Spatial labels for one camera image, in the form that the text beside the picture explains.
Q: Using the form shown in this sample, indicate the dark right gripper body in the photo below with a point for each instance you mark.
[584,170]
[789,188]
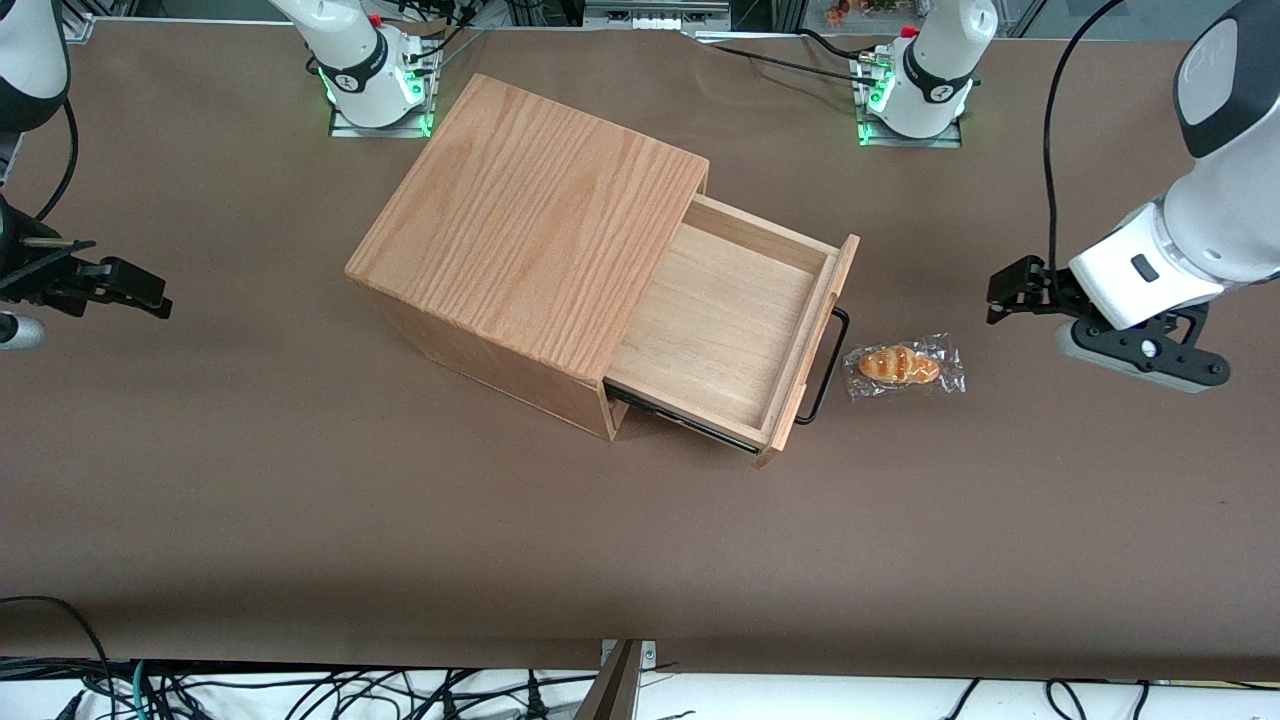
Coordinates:
[35,274]

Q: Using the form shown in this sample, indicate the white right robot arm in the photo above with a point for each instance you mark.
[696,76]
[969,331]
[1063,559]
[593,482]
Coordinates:
[350,60]

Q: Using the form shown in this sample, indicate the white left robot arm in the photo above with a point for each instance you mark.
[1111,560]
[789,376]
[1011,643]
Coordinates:
[935,70]

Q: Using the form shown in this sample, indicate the wooden drawer cabinet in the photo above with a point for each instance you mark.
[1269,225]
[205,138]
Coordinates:
[520,220]

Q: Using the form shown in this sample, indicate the bread roll in plastic wrapper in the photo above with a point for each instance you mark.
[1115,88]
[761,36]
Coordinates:
[900,365]

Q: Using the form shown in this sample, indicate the brown table cover sheet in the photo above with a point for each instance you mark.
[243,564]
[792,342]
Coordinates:
[300,520]

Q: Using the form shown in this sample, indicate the grey power strip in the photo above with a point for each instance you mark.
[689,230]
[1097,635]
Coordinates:
[650,15]

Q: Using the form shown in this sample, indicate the dark metal table leg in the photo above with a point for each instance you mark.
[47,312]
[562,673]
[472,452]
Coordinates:
[615,695]

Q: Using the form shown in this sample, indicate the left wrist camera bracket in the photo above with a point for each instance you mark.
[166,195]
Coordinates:
[1150,350]

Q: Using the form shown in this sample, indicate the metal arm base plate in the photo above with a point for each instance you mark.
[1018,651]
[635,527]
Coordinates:
[910,143]
[380,132]

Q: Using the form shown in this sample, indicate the small metal table bracket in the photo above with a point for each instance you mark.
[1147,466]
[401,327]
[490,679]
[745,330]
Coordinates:
[648,655]

